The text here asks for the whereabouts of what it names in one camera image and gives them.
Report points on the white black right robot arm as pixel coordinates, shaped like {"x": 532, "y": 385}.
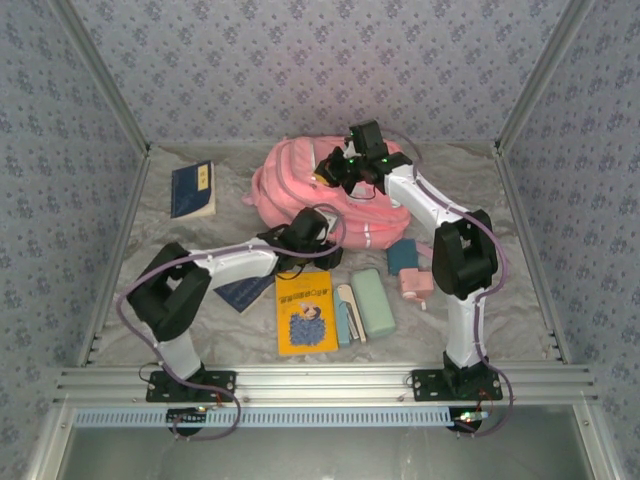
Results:
{"x": 420, "y": 200}

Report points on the right controller board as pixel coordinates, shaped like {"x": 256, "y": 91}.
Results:
{"x": 470, "y": 417}

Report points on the aluminium right side rail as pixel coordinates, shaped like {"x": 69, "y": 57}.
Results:
{"x": 530, "y": 260}

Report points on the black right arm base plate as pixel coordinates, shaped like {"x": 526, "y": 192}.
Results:
{"x": 430, "y": 385}

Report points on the aluminium rear rail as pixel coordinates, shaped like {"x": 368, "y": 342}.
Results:
{"x": 200, "y": 144}

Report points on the pink backpack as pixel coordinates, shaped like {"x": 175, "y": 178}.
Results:
{"x": 290, "y": 195}

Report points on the aluminium right corner post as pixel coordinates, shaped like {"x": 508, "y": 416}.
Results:
{"x": 545, "y": 75}

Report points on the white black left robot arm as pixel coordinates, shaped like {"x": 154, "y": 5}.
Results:
{"x": 235, "y": 260}

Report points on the light blue stapler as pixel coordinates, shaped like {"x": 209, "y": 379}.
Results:
{"x": 344, "y": 325}

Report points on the aluminium corner post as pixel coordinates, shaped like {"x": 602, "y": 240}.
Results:
{"x": 545, "y": 75}
{"x": 100, "y": 75}

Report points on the teal notebook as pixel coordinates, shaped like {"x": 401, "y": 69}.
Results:
{"x": 402, "y": 256}

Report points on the thin dark blue booklet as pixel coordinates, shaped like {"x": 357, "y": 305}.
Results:
{"x": 245, "y": 295}

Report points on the pink pencil sharpener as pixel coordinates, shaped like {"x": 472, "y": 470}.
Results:
{"x": 415, "y": 285}

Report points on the aluminium mounting rail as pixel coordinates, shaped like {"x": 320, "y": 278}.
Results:
{"x": 320, "y": 382}

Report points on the thick blue book yellow label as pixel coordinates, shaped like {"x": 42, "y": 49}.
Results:
{"x": 190, "y": 192}

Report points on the left controller board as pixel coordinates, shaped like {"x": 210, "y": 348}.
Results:
{"x": 187, "y": 414}

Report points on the aluminium left corner post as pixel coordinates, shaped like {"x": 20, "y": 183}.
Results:
{"x": 100, "y": 75}

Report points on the controller board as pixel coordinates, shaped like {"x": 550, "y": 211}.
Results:
{"x": 187, "y": 414}
{"x": 470, "y": 417}

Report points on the aluminium left side rail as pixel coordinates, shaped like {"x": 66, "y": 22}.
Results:
{"x": 112, "y": 260}

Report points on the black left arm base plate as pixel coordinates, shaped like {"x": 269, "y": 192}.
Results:
{"x": 220, "y": 385}

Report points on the mint green pencil case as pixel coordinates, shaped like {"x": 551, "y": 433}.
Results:
{"x": 372, "y": 305}

